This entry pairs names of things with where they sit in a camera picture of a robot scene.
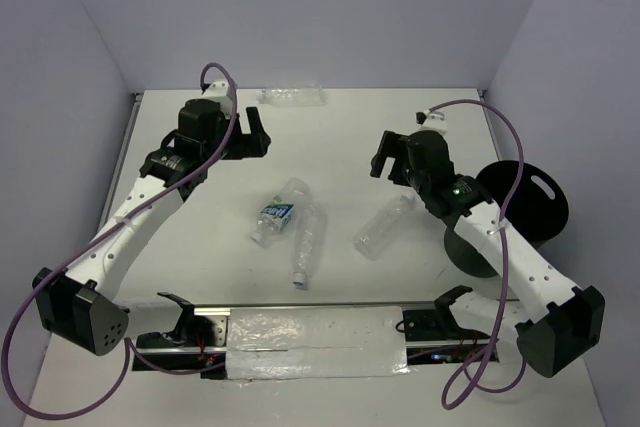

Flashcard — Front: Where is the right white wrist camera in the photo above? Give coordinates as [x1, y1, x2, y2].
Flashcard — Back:
[415, 110, 447, 136]

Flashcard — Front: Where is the metal base rail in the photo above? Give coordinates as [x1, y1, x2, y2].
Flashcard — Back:
[133, 305, 488, 380]

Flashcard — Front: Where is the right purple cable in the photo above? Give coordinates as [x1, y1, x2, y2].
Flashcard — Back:
[428, 99, 528, 410]

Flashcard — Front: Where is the purple cable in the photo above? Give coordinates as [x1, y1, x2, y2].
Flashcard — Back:
[2, 62, 239, 420]
[428, 99, 528, 410]

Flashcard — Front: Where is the labelled clear plastic bottle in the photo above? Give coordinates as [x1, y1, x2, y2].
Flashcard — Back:
[251, 178, 312, 247]

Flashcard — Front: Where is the silver tape patch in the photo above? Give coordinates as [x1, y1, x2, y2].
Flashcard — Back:
[225, 306, 410, 380]

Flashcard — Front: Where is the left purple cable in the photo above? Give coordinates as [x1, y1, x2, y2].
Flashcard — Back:
[2, 62, 239, 420]

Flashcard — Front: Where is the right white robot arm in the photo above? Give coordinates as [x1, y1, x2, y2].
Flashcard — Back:
[370, 130, 605, 378]

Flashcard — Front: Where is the black round bin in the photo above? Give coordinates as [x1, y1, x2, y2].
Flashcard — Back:
[444, 160, 569, 278]

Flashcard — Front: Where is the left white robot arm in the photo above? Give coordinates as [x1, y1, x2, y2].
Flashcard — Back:
[32, 99, 271, 356]

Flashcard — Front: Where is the clear bottle blue cap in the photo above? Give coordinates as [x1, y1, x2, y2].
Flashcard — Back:
[292, 202, 328, 290]

